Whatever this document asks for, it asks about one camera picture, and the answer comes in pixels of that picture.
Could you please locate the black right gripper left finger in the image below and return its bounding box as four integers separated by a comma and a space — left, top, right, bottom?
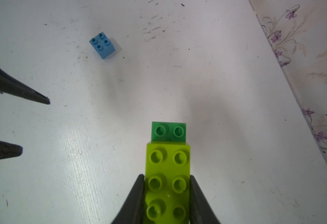
112, 174, 145, 224

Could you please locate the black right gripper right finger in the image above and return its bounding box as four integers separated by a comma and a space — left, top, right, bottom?
189, 175, 220, 224

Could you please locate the lime green long lego brick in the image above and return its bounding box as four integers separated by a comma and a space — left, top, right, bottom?
143, 142, 190, 224

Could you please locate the green square lego brick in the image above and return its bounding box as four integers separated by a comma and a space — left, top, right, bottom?
151, 121, 186, 142

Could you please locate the blue square lego brick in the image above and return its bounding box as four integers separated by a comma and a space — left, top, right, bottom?
89, 32, 115, 60

